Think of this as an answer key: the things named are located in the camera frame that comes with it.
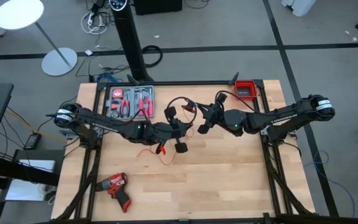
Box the coiled black floor cable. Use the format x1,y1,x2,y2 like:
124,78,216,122
141,44,164,68

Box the red handled hammer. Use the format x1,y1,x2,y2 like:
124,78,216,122
134,87,149,116

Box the white plastic container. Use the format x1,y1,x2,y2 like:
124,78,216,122
280,0,318,17

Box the black aluminium rig frame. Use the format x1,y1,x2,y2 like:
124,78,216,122
42,72,358,224

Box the white power strip cables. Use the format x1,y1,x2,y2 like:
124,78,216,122
80,8,109,35

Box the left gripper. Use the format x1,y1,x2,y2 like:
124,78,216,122
163,106,195,154

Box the white flat box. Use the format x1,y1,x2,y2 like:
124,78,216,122
19,159,57,174

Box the black box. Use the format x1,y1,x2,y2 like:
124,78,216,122
133,0,183,16

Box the black tower fan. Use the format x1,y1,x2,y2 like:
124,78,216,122
108,0,155,83

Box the black power adapter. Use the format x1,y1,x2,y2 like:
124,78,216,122
24,132,42,151

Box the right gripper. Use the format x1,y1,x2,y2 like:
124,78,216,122
193,92,228,135

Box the black right camera cable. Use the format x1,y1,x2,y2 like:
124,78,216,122
214,90,257,113

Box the thin red wire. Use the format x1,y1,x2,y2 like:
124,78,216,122
136,108,195,166

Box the black left camera cable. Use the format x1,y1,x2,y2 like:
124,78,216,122
165,96,198,124

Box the small red plastic bin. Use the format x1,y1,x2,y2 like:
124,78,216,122
234,79,258,101

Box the grey tool kit case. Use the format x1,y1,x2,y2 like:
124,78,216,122
104,85,155,121

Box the red black cordless drill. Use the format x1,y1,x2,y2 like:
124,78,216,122
94,172,133,214

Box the red handled screwdriver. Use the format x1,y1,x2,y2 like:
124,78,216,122
144,96,154,117

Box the black camera cable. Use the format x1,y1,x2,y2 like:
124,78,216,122
165,96,198,124
214,90,257,113

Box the long blue floor cable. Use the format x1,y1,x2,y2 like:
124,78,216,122
303,149,357,218

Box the blue cable bundle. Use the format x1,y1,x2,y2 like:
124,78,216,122
96,72,121,84

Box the black wire spool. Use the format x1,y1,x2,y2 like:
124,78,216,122
181,98,198,114

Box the white round side table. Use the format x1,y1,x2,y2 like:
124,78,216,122
0,0,78,77

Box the red handled pliers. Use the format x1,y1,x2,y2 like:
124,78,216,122
119,98,131,118

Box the black side stand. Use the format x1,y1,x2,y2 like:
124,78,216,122
0,148,65,224

